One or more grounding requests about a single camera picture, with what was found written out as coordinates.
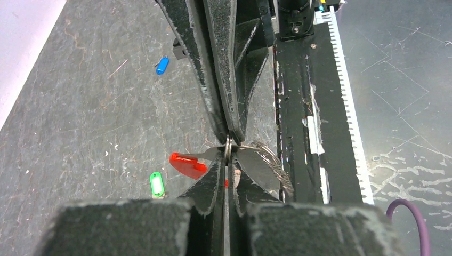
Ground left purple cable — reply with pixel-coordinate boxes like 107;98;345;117
385;198;432;256

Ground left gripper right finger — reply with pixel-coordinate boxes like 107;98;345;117
228;165;403;255

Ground metal key holder red handle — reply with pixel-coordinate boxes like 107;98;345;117
169;141;295;197

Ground key with green tag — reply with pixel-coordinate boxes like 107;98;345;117
149;172;166;199

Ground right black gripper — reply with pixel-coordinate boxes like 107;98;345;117
157;0;273;144

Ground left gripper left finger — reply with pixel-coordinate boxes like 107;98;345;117
35;153;225;255

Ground key with blue tag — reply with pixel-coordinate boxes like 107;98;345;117
155;56;170;75

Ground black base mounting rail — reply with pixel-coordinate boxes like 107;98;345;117
273;1;374;204

